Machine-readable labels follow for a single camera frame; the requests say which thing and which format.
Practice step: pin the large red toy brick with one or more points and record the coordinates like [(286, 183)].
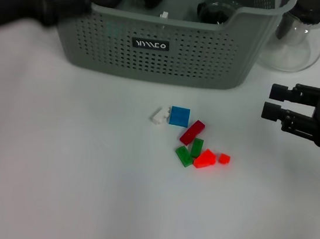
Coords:
[(204, 160)]

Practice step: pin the glass carafe with black lid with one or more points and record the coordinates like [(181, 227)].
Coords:
[(296, 46)]

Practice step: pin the green toy brick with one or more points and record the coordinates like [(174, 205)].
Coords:
[(184, 157), (197, 148)]

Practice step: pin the white toy brick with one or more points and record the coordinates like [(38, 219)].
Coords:
[(158, 117), (163, 15)]

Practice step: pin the dark red long toy brick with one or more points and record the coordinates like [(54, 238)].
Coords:
[(192, 132)]

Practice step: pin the grey-green perforated storage bin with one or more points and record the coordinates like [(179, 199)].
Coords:
[(156, 60)]

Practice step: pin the small red toy brick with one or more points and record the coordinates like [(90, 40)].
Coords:
[(223, 159)]

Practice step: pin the blue square toy plate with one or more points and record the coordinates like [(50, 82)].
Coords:
[(179, 116)]

